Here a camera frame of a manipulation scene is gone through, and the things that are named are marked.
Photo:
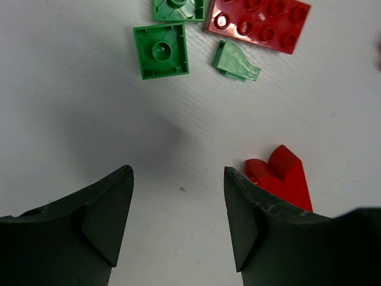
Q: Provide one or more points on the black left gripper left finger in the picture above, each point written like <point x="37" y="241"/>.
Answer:
<point x="75" y="240"/>

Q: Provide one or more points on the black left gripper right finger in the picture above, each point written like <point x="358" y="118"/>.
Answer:
<point x="277" y="243"/>

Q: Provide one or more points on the green curved lego piece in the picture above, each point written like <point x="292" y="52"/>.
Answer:
<point x="230" y="61"/>

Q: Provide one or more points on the green square lego brick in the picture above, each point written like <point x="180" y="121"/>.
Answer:
<point x="162" y="50"/>

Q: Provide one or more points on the red lego plate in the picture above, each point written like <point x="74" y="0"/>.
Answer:
<point x="273" y="24"/>

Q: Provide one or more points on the red jagged lego pieces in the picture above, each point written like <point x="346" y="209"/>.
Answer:
<point x="282" y="175"/>

